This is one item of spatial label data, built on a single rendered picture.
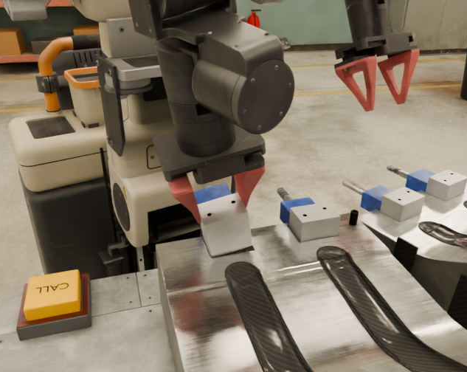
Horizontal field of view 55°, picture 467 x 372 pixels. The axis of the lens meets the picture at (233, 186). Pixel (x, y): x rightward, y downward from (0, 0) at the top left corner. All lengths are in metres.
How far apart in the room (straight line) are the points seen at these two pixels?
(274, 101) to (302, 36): 5.85
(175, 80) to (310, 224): 0.24
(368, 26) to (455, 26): 5.87
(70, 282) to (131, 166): 0.34
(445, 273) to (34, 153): 0.86
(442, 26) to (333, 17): 1.34
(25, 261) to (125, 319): 1.60
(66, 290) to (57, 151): 0.57
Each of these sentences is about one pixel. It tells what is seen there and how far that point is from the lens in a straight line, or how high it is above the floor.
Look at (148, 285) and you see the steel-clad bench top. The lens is 0.62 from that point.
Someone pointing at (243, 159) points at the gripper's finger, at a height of 1.02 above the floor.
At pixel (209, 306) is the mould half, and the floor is 0.89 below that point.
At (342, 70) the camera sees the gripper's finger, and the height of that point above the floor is 1.04.
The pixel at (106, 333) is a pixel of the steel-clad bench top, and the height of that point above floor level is 0.80.
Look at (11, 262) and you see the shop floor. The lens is 2.18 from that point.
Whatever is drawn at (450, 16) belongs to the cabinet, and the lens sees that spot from 6.49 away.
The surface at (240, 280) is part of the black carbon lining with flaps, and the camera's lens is 0.49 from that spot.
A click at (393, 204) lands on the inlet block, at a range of 0.68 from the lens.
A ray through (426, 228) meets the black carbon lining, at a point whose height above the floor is 0.85.
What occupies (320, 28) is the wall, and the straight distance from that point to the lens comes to 6.25.
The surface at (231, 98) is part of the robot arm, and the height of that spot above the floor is 1.10.
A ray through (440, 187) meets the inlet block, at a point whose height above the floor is 0.87.
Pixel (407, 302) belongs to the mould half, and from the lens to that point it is 0.50.
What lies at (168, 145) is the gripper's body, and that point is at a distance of 0.45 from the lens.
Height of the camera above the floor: 1.20
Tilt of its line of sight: 28 degrees down
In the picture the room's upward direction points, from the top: straight up
